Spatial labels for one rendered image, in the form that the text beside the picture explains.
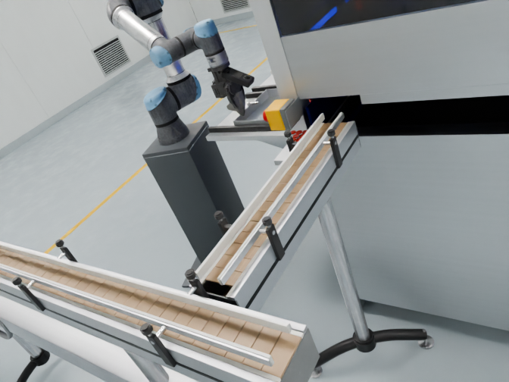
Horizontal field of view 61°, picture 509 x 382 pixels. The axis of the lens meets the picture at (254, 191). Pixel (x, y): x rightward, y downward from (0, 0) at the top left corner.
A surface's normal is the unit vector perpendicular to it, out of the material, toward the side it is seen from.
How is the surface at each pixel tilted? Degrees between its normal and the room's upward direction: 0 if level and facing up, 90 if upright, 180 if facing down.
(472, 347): 0
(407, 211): 90
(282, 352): 0
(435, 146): 90
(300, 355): 90
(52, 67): 90
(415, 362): 0
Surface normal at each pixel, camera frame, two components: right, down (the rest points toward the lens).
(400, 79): -0.49, 0.61
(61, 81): 0.81, 0.06
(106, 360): -0.32, -0.79
